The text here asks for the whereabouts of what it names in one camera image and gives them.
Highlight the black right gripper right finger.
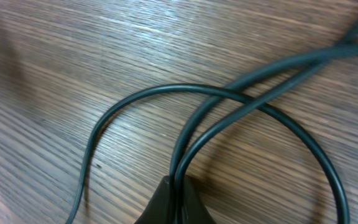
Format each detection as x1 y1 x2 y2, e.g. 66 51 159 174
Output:
178 175 216 224

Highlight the thick black USB-A cable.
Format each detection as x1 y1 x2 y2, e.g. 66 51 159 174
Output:
64 0 358 224

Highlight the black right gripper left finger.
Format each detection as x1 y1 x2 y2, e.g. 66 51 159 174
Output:
135 175 174 224

